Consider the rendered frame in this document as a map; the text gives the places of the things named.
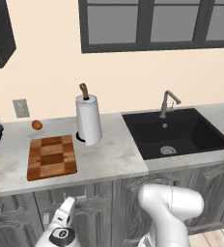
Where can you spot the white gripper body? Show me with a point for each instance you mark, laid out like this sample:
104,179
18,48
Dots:
69,205

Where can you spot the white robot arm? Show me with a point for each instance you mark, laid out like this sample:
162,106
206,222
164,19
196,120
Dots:
168,205

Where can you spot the grey wooden drawer front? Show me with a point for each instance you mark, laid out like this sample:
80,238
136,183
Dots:
98,193
17,205

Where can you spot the wooden checkered cutting board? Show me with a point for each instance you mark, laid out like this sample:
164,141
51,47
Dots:
52,157

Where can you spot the grey wooden cupboard door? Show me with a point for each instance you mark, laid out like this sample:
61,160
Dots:
130,209
94,226
218,193
11,233

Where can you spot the white paper towel roll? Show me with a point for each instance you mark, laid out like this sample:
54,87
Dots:
89,122

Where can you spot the orange round fruit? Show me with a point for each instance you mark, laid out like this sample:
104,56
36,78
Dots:
37,125

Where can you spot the black sink basin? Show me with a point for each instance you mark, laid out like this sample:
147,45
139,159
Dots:
178,135

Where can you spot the grey metal tap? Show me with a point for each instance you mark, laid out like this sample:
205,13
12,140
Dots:
166,103

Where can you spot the dark framed window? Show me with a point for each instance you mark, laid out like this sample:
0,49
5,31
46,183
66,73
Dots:
149,25

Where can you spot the grey wall outlet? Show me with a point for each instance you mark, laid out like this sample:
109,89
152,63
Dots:
21,108

